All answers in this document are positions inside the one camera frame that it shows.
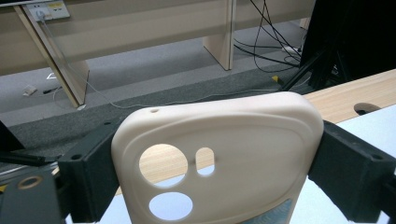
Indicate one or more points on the white power strip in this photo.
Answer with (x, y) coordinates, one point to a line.
(291, 49)

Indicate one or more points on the white tape floor mark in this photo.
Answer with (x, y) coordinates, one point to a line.
(51, 76)

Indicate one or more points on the small white floor item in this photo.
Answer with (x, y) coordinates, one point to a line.
(30, 90)

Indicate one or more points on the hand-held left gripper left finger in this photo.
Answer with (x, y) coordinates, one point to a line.
(90, 174)

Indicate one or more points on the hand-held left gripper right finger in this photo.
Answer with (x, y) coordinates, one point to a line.
(348, 177)

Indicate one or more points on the white wall socket panel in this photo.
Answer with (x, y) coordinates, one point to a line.
(48, 9)

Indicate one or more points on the black metal stand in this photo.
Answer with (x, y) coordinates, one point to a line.
(314, 71)
(18, 155)

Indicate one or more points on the beige wooden desk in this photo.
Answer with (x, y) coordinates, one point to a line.
(140, 28)

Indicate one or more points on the yellow tape piece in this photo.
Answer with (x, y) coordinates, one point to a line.
(276, 79)

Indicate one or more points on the small black floor item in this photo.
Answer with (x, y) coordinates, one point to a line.
(51, 90)

